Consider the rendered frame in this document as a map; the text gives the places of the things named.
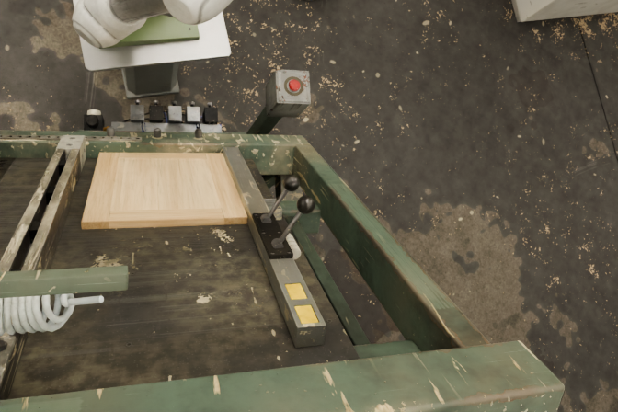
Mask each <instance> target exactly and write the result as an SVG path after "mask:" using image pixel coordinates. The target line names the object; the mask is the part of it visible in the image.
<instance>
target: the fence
mask: <svg viewBox="0 0 618 412"><path fill-rule="evenodd" d="M223 157H224V159H225V162H226V164H227V166H228V168H229V171H230V173H231V176H232V178H233V181H234V183H235V186H236V189H237V191H238V194H239V196H240V199H241V201H242V203H243V206H244V208H245V211H246V215H247V217H248V219H247V224H248V226H249V229H250V232H251V234H252V236H253V238H254V241H255V244H256V246H257V250H258V253H259V255H260V257H261V260H262V262H263V265H264V267H265V270H266V272H267V274H268V277H269V281H270V284H271V286H272V289H273V291H274V293H275V296H276V298H277V301H278V303H279V306H280V309H281V312H282V314H283V317H284V320H285V322H286V325H287V327H288V329H289V332H290V334H291V337H292V341H293V344H294V346H295V347H296V348H300V347H308V346H317V345H324V341H325V333H326V323H325V321H324V319H323V317H322V316H321V314H320V312H319V310H318V308H317V306H316V304H315V301H314V299H313V297H312V295H311V293H310V292H309V290H308V288H307V286H306V284H305V282H304V280H303V276H302V274H301V272H300V270H299V269H298V267H297V265H296V263H295V261H294V259H293V258H282V259H269V256H268V254H267V251H266V249H265V247H264V245H263V242H262V240H261V238H260V235H259V233H258V229H257V228H256V225H255V223H254V220H253V218H252V214H253V213H269V208H268V206H267V204H266V202H265V201H264V199H263V197H262V195H261V193H260V191H259V189H258V186H257V184H256V182H255V180H254V178H253V176H252V174H251V172H250V170H249V168H248V166H247V164H246V161H245V159H244V157H243V156H242V154H241V152H240V150H239V148H238V147H223ZM296 283H301V285H302V288H303V291H304V293H305V295H306V297H307V298H306V299H294V300H291V297H290V295H289V294H288V291H287V289H286V287H285V284H296ZM303 305H311V306H312V309H313V311H314V313H315V316H316V318H317V320H318V323H308V324H302V323H301V321H300V319H299V316H298V315H297V313H296V310H295V308H294V306H303Z"/></svg>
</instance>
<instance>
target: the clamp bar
mask: <svg viewBox="0 0 618 412"><path fill-rule="evenodd" d="M85 160H86V137H85V136H84V135H63V136H62V138H61V140H60V141H59V143H58V145H57V147H56V151H55V153H54V155H53V157H52V159H51V161H50V163H49V165H48V167H47V169H46V171H45V173H44V175H43V177H42V179H41V181H40V184H39V185H38V187H37V189H36V191H35V193H34V195H33V197H32V199H31V201H30V203H29V206H28V207H27V209H26V211H25V213H24V215H23V217H22V219H21V221H20V223H19V225H18V227H17V230H16V231H15V233H14V235H13V237H12V239H11V241H10V243H9V245H8V247H7V249H6V252H5V253H4V255H3V257H2V259H1V261H0V272H6V271H23V270H41V269H50V267H51V264H52V260H53V257H54V254H55V251H56V248H57V245H58V242H59V239H60V236H61V233H62V230H63V226H64V223H65V220H66V217H67V214H68V211H69V208H70V205H71V202H72V199H73V196H74V193H73V183H74V179H75V182H76V183H75V184H77V182H78V179H79V177H80V174H81V172H82V169H83V166H84V163H85ZM28 335H29V332H28V331H27V332H26V333H25V334H19V333H18V332H16V333H15V334H14V335H8V334H7V333H6V332H5V333H4V335H3V336H0V400H7V398H8V396H9V393H10V390H11V387H12V384H13V382H14V378H15V375H16V372H17V367H18V365H19V362H20V359H21V356H22V353H23V350H24V348H25V344H26V341H27V338H28Z"/></svg>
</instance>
